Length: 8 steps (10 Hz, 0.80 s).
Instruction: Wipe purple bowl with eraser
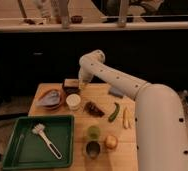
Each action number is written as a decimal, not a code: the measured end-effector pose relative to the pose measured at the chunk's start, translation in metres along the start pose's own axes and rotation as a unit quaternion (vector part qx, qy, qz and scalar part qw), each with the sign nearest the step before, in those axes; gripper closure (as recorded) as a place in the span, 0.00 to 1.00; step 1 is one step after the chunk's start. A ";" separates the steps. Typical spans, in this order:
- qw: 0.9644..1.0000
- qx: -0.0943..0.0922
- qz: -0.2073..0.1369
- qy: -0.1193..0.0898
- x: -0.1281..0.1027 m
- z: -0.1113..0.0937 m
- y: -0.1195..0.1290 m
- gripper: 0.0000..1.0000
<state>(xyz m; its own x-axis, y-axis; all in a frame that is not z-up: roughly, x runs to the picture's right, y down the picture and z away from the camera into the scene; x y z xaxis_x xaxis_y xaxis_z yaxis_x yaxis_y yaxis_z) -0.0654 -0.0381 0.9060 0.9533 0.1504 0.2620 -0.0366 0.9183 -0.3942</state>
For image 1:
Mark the brown felt eraser block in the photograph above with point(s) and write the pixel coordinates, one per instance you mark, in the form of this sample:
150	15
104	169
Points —
71	83

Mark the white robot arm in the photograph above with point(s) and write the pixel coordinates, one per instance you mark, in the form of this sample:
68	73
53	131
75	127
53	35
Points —
160	124

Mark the purple bowl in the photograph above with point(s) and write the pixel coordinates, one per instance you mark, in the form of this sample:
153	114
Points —
71	89

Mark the small brown bowl on shelf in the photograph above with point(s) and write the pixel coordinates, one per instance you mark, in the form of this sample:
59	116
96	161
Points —
77	19

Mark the brown pine cone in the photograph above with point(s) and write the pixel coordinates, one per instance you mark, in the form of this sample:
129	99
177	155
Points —
92	109

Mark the blue sponge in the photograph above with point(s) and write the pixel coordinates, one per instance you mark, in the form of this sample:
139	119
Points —
115	92

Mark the white cup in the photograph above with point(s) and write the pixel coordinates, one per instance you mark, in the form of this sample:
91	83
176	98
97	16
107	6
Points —
73	101

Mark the green chili pepper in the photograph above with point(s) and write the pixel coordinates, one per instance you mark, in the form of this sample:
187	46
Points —
114	114

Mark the green cup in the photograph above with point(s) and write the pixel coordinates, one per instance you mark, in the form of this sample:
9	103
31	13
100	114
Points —
93	133

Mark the yellow round fruit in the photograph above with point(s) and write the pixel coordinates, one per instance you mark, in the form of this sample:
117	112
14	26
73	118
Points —
111	142

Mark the metal measuring cup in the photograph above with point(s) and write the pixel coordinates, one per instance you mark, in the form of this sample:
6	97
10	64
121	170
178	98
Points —
93	149

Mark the white dish brush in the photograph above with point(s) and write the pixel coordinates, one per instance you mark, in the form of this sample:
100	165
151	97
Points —
39	130

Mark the green plastic tray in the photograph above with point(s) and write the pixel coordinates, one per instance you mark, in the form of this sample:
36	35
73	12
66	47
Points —
27	150

